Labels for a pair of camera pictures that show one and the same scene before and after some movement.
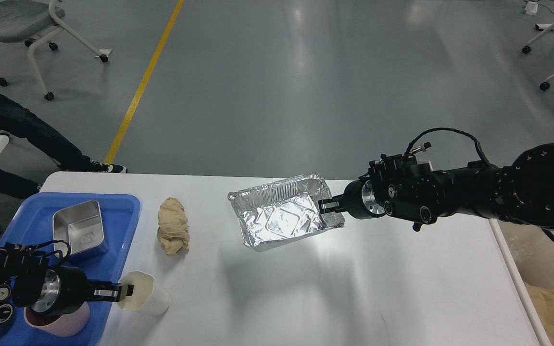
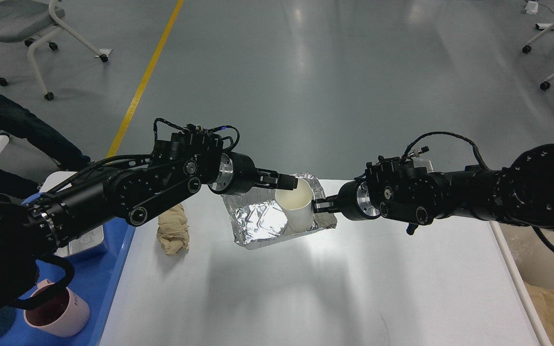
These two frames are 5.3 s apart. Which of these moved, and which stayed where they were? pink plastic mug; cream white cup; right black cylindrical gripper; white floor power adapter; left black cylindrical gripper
Moved: left black cylindrical gripper; cream white cup
Stayed: white floor power adapter; right black cylindrical gripper; pink plastic mug
